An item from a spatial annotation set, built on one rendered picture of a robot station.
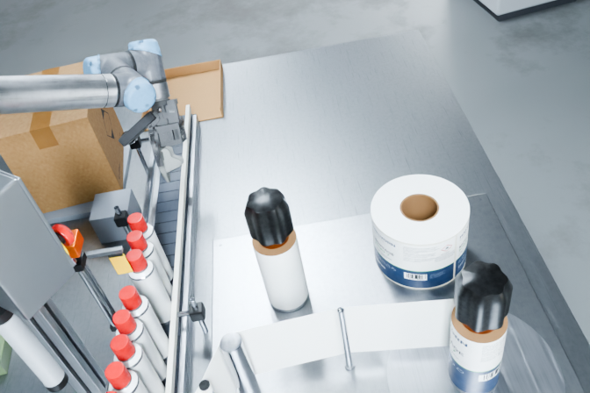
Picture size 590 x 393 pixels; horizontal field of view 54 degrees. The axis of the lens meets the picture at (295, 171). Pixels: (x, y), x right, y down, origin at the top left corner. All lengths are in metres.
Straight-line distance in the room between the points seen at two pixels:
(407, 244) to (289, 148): 0.65
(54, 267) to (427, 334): 0.64
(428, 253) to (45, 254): 0.70
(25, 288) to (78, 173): 0.83
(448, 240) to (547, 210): 1.54
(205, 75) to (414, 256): 1.19
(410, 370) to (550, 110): 2.26
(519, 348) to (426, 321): 0.20
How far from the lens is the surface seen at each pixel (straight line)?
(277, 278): 1.18
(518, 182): 2.80
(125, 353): 1.08
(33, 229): 0.85
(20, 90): 1.28
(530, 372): 1.19
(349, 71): 2.01
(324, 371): 1.19
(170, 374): 1.22
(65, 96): 1.30
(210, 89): 2.04
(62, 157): 1.64
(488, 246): 1.36
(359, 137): 1.72
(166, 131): 1.51
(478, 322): 0.95
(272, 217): 1.05
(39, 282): 0.88
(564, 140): 3.06
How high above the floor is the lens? 1.91
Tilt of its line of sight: 42 degrees down
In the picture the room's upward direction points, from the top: 11 degrees counter-clockwise
